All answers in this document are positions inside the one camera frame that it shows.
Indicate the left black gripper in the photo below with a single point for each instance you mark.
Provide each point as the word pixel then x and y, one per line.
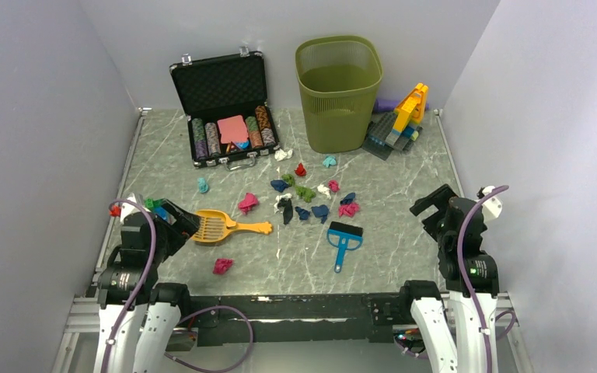
pixel 183 227

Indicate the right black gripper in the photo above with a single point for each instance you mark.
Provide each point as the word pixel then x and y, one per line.
pixel 440 198

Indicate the orange slotted scoop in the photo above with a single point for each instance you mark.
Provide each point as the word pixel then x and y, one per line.
pixel 216 226

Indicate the blue hand brush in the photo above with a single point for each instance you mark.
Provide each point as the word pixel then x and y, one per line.
pixel 344 238

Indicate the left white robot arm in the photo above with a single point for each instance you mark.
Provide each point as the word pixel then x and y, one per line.
pixel 137 313

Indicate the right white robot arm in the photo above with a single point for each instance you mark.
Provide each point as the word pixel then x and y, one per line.
pixel 458 332

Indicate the cyan paper scrap left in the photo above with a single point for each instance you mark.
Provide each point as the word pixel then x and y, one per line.
pixel 202 185

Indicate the cyan paper scrap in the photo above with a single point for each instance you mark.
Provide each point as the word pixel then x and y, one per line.
pixel 329 161
pixel 202 185

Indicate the orange toy with blocks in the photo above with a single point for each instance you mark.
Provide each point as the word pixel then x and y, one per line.
pixel 154 207

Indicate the pink paper scrap lone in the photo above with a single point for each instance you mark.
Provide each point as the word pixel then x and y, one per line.
pixel 222 265

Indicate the pink paper scrap left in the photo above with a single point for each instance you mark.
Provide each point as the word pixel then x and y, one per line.
pixel 248 203

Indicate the pink paper scrap right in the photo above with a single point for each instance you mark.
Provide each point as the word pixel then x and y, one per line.
pixel 349 210

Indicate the navy paper scrap right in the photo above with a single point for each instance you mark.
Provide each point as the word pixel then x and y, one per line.
pixel 348 199

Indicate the toy brick construction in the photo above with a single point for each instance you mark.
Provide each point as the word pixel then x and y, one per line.
pixel 397 130

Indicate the navy paper scrap upper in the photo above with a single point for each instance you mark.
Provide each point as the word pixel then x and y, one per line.
pixel 279 185

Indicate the black paper scrap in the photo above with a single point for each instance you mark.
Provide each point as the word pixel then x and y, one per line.
pixel 287 212

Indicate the white paper scrap left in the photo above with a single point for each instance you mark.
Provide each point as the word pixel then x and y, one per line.
pixel 280 201

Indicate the white paper scrap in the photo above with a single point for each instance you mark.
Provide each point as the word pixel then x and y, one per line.
pixel 280 201
pixel 281 154
pixel 325 190

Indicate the small pink paper scrap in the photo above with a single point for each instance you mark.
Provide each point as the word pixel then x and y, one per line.
pixel 333 186

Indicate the navy paper scrap middle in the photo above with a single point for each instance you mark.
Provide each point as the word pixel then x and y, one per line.
pixel 321 212

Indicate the white paper scrap middle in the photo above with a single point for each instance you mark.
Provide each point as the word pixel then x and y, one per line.
pixel 325 190

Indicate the white paper scrap top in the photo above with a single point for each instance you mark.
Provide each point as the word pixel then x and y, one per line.
pixel 281 154

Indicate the navy paper scrap small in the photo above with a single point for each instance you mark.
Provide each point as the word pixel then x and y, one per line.
pixel 302 213

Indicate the cyan paper scrap top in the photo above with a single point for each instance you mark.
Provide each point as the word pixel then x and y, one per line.
pixel 329 161

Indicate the purple cylinder toy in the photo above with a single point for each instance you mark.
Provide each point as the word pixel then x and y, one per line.
pixel 384 105

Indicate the green paper scrap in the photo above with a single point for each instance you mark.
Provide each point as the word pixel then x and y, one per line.
pixel 305 193

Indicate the black poker chip case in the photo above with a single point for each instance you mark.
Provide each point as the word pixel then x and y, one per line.
pixel 224 100

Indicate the green mesh waste basket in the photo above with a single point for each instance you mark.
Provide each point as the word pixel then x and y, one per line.
pixel 338 79

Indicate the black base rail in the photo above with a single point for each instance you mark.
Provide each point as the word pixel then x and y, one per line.
pixel 217 320

